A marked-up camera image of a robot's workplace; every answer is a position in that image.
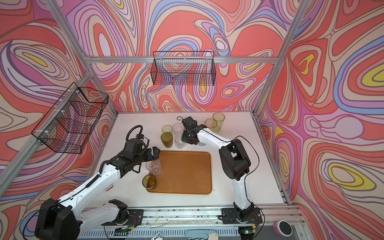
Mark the black wire basket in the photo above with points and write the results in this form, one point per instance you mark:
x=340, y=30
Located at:
x=183, y=68
x=73, y=122

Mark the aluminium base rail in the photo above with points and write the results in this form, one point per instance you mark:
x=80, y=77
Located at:
x=200, y=216

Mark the pale green glass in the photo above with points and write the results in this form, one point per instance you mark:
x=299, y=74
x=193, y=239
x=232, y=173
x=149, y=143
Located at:
x=167, y=129

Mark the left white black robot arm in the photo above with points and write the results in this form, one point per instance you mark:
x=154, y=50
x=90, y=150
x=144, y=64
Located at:
x=66, y=219

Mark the pink tape roll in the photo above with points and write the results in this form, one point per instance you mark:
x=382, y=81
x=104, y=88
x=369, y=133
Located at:
x=283, y=229

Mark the clear faceted glass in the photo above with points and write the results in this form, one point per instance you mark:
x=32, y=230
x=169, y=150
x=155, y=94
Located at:
x=154, y=167

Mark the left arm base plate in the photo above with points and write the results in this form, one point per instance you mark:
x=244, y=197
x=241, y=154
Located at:
x=133, y=218

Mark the black wire basket left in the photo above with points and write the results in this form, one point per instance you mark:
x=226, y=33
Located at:
x=73, y=122

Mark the tall light green glass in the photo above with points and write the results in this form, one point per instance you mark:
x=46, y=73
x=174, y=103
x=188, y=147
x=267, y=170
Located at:
x=219, y=118

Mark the short amber textured glass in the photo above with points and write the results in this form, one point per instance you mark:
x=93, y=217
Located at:
x=149, y=182

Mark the tall clear glass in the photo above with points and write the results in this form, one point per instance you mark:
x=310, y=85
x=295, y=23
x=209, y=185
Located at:
x=178, y=130

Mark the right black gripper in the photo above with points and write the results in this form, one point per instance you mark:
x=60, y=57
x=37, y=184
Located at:
x=184, y=138

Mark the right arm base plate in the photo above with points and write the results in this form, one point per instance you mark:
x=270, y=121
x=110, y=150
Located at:
x=234, y=216

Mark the tall yellow glass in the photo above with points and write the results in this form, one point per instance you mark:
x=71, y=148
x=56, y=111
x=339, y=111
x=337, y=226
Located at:
x=211, y=124

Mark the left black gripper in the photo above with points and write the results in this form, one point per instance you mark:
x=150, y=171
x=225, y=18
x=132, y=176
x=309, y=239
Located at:
x=150, y=156

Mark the tall olive textured glass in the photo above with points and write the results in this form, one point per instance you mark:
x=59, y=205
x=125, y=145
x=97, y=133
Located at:
x=167, y=139

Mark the black wire basket back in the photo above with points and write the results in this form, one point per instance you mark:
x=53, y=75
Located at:
x=183, y=68

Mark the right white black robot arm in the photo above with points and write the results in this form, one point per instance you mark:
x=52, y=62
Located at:
x=234, y=158

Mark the brown plastic tray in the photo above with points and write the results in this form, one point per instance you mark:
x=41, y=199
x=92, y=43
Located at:
x=184, y=172

